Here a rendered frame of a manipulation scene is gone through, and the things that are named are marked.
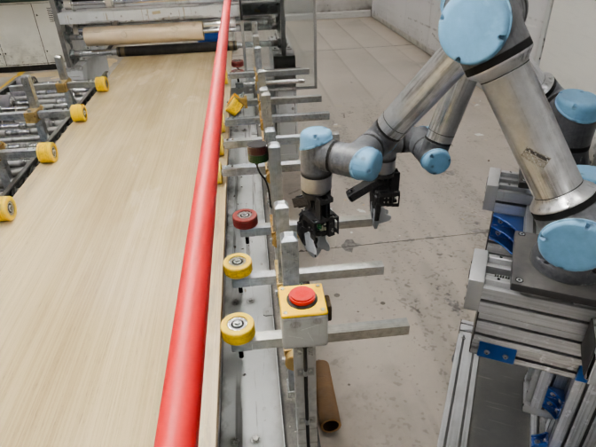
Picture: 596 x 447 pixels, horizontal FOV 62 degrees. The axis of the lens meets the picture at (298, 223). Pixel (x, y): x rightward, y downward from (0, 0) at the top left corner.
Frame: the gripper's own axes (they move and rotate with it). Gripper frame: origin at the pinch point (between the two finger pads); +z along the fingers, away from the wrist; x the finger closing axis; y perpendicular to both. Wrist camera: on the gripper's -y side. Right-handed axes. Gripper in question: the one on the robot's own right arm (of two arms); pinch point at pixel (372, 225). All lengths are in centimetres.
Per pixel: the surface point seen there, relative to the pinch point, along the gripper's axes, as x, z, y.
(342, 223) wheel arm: -1.3, -2.7, -10.6
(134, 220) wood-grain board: 3, -7, -78
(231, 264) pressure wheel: -26, -8, -46
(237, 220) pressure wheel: -2.8, -7.9, -44.6
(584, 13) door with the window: 246, -17, 223
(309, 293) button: -80, -41, -31
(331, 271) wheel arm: -26.3, -2.5, -18.5
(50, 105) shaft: 160, 1, -154
